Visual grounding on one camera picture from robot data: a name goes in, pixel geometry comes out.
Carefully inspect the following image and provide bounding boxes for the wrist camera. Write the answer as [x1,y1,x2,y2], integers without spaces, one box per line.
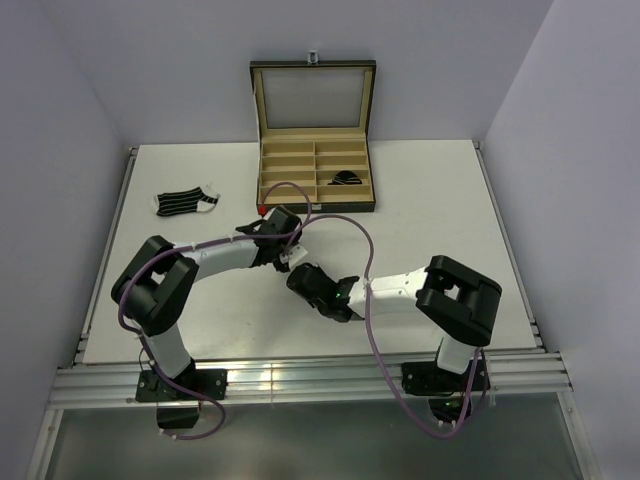
[279,244,308,270]
[257,205,301,235]

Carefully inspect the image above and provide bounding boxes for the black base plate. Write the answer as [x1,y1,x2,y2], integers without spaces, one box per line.
[401,361,472,396]
[135,369,228,403]

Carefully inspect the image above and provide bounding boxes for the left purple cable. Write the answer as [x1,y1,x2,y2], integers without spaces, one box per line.
[117,180,314,442]

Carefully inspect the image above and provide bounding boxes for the striped sock with white toe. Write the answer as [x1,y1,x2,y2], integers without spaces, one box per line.
[152,185,220,218]

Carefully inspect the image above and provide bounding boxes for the black compartment box beige lining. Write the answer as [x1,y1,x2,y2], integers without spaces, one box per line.
[250,60,377,213]

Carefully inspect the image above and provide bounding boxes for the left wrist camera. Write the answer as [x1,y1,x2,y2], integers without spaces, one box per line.
[257,205,301,235]

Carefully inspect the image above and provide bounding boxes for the black sock thin white stripes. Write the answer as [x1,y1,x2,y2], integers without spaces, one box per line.
[328,170,362,186]

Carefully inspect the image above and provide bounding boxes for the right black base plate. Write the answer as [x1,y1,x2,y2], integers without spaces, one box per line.
[401,361,472,396]

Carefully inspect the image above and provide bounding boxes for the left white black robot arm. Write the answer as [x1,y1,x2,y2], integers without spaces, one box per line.
[111,221,301,399]

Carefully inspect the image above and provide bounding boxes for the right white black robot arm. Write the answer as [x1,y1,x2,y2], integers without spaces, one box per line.
[286,255,502,390]

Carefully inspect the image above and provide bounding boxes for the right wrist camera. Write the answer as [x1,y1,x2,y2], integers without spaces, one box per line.
[279,244,308,270]

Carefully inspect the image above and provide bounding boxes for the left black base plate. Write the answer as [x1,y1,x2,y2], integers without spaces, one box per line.
[135,369,228,403]

